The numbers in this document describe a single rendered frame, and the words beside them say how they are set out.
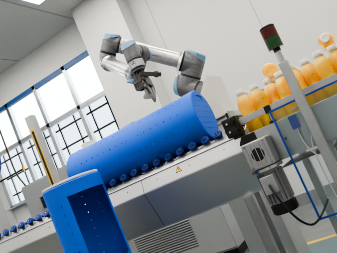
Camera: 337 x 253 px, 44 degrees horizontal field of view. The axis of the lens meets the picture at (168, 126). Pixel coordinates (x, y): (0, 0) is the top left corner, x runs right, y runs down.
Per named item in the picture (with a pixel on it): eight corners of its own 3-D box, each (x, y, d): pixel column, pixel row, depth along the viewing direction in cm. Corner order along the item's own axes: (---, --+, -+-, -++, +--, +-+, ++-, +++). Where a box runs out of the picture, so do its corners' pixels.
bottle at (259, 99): (261, 127, 200) (244, 93, 202) (273, 123, 202) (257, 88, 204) (268, 124, 193) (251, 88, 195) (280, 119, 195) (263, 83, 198)
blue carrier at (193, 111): (104, 193, 265) (88, 151, 270) (224, 137, 231) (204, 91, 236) (75, 200, 240) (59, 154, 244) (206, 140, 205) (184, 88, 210)
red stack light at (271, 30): (265, 42, 173) (261, 34, 174) (280, 34, 171) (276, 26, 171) (262, 40, 168) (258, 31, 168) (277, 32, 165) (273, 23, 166)
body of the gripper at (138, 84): (142, 92, 239) (134, 73, 241) (154, 85, 236) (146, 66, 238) (136, 92, 232) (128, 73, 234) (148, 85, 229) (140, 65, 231)
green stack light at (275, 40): (270, 53, 173) (265, 42, 173) (285, 45, 170) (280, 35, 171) (267, 51, 167) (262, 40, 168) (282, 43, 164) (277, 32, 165)
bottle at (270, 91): (275, 121, 198) (258, 86, 200) (281, 119, 203) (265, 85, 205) (288, 115, 193) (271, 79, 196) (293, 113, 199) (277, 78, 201)
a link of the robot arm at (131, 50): (137, 39, 240) (129, 36, 231) (146, 58, 239) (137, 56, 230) (125, 47, 244) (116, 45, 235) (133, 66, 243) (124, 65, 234)
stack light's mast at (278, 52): (277, 66, 172) (260, 32, 174) (291, 58, 170) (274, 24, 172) (274, 65, 166) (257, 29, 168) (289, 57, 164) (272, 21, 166)
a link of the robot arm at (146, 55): (136, 63, 256) (126, 61, 245) (140, 44, 254) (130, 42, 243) (149, 67, 252) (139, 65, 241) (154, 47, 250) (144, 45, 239)
